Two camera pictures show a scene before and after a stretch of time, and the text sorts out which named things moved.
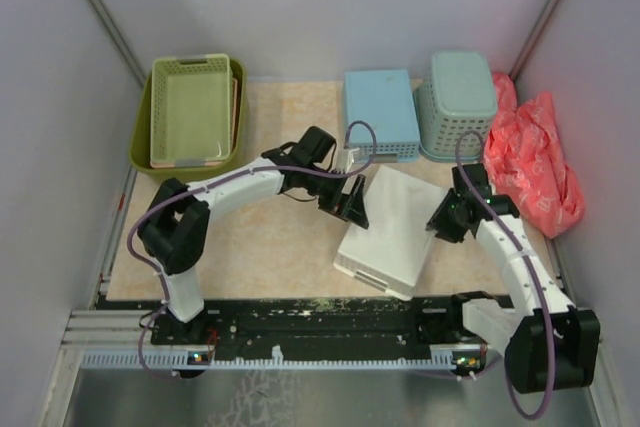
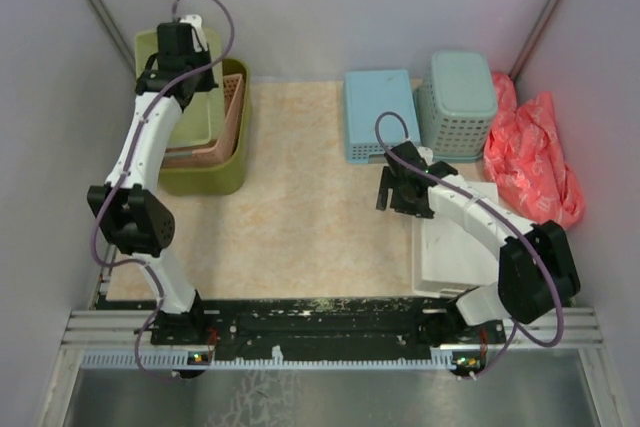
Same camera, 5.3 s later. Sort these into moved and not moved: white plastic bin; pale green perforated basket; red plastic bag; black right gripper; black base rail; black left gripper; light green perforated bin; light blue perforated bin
Moved: black left gripper; black right gripper; white plastic bin; light green perforated bin
Not moved: black base rail; pale green perforated basket; light blue perforated bin; red plastic bag
